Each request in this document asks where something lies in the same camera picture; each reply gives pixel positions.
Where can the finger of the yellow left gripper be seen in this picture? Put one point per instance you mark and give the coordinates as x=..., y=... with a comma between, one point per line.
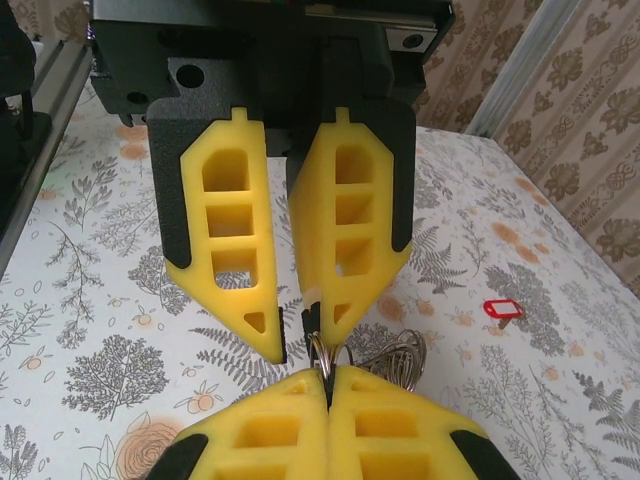
x=192, y=200
x=385, y=165

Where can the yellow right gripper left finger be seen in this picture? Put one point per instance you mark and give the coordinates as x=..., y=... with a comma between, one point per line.
x=225, y=440

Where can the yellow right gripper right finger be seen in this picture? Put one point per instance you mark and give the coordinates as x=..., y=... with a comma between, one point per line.
x=435, y=430

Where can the brass key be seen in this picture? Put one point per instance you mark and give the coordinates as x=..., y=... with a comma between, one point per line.
x=504, y=325

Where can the red key tag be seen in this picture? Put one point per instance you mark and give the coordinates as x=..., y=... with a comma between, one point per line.
x=500, y=308

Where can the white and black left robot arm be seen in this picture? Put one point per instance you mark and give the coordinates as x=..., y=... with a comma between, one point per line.
x=20, y=130

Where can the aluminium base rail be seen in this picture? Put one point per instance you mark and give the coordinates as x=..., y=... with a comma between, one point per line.
x=45, y=135

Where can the aluminium corner post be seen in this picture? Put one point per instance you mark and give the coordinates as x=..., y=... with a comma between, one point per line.
x=530, y=60

